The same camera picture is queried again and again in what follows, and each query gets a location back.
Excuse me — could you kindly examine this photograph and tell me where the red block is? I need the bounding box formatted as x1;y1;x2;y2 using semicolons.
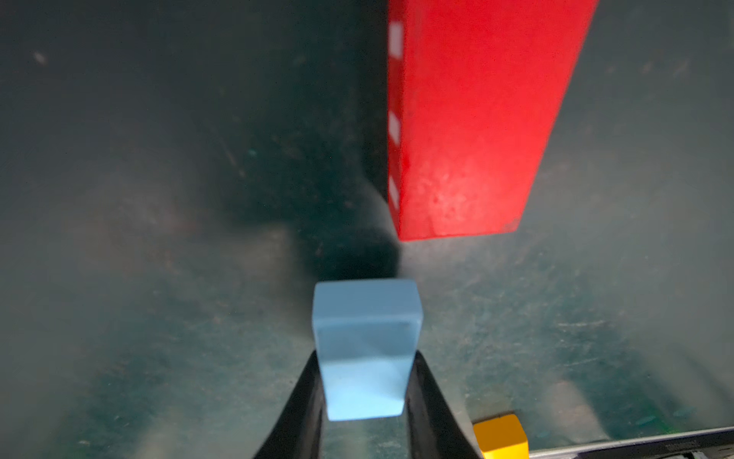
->
387;0;596;241

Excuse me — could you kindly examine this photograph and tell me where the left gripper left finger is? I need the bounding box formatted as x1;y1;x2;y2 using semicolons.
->
253;351;326;459

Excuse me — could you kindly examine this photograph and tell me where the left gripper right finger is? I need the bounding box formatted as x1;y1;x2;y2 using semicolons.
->
405;351;480;459

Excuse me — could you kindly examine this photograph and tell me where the blue block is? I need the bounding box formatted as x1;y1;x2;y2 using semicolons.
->
312;278;424;422

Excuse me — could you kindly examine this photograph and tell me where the yellow block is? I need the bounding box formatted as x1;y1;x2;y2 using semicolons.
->
472;414;529;459

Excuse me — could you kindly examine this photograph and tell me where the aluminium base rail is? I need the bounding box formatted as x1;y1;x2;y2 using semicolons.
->
529;426;733;459

